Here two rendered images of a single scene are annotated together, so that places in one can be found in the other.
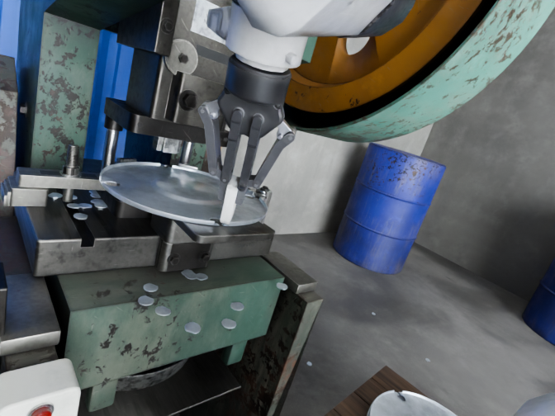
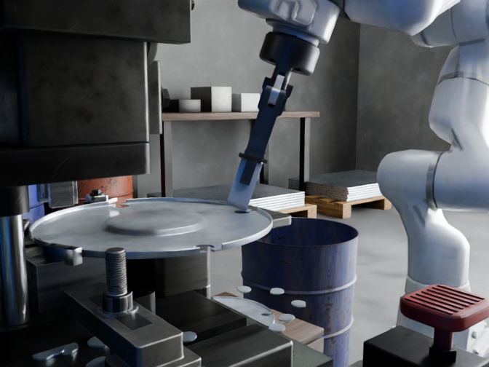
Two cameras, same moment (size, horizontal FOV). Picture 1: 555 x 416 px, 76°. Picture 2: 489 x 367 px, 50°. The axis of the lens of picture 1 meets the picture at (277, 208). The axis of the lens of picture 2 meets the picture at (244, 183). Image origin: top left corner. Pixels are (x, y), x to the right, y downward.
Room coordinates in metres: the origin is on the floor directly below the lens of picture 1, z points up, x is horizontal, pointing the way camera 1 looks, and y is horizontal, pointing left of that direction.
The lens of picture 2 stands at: (0.43, 0.77, 0.93)
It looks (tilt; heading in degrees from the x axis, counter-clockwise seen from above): 9 degrees down; 276
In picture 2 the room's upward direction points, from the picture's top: straight up
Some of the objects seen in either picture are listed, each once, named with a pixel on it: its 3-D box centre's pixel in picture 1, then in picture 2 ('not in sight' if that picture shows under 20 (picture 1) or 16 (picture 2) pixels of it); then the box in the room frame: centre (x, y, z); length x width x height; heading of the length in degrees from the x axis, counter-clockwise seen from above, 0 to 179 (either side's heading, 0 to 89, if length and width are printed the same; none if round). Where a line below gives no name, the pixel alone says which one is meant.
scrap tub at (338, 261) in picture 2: not in sight; (297, 294); (0.42, -1.03, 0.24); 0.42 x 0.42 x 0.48
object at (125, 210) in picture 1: (154, 195); (50, 296); (0.70, 0.25, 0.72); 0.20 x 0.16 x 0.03; 135
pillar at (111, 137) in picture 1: (111, 143); (11, 245); (0.68, 0.35, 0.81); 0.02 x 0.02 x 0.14
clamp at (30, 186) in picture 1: (64, 172); (122, 311); (0.57, 0.37, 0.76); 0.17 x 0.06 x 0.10; 135
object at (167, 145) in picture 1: (168, 141); (57, 186); (0.69, 0.24, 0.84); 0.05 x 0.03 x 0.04; 135
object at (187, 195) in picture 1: (189, 190); (155, 221); (0.60, 0.16, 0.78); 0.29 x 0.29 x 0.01
